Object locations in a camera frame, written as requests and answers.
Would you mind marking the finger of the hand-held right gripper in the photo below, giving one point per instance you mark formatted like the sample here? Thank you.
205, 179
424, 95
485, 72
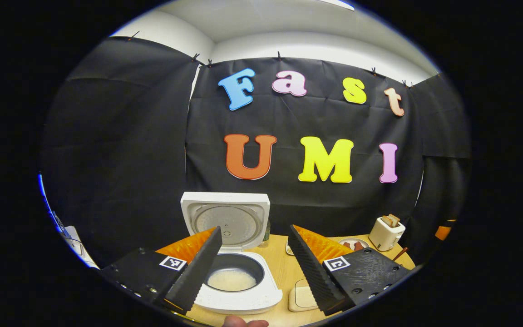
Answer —
444, 230

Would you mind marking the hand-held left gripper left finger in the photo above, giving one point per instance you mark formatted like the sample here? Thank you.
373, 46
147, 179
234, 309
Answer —
200, 272

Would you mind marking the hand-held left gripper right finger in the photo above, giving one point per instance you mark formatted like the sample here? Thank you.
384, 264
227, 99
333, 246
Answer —
311, 272

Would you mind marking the white rice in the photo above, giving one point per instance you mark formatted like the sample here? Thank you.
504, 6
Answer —
232, 280

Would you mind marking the white rice cooker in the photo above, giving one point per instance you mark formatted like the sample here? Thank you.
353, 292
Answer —
243, 302

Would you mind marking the white divided dish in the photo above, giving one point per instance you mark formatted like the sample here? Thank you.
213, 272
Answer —
289, 248

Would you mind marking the toast slice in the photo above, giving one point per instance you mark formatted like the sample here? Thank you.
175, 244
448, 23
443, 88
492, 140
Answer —
387, 221
395, 219

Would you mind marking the white round plate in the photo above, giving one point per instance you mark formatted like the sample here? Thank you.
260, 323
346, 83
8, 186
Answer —
353, 240

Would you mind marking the clear plastic bottle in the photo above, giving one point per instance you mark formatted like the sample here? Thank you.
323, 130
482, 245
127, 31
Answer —
267, 234

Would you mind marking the white toaster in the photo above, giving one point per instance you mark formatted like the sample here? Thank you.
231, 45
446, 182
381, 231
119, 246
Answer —
384, 238

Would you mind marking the white device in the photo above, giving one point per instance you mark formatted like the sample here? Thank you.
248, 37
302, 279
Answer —
77, 245

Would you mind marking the black backdrop cloth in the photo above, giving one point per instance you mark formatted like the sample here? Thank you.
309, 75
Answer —
152, 136

